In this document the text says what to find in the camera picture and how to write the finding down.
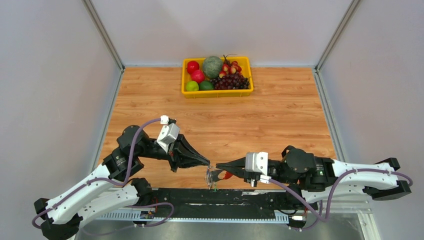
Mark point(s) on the dark purple grape bunch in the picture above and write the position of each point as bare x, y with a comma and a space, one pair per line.
231, 82

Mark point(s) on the metal key organizer with rings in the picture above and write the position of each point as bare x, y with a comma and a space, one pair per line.
214, 175

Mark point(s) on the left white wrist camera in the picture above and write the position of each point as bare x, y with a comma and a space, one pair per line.
168, 133

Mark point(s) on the red cherry cluster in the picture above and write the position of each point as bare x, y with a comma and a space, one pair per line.
229, 68

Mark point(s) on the light green lime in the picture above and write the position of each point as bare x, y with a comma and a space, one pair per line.
192, 86

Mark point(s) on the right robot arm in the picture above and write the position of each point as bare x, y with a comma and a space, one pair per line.
316, 178

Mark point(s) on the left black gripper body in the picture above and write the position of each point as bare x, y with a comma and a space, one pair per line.
170, 153

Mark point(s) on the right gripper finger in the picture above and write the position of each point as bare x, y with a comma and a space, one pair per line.
237, 172
238, 164

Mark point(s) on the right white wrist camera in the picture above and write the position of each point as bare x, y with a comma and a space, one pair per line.
257, 157

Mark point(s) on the dark green avocado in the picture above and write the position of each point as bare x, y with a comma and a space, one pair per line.
206, 86

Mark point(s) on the green melon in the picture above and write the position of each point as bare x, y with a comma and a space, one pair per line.
212, 66

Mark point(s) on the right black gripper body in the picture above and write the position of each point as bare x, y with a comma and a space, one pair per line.
275, 171

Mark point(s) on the yellow plastic fruit tray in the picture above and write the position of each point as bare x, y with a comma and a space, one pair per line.
243, 62

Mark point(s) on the pink red apple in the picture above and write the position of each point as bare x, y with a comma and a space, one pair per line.
197, 76

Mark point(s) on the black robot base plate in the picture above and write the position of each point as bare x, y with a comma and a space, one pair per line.
230, 203

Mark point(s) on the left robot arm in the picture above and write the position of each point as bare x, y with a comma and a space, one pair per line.
112, 184

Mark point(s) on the slotted grey cable duct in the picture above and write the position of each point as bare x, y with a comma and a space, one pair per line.
139, 215

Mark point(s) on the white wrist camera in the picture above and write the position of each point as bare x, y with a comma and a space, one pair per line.
257, 157
168, 133

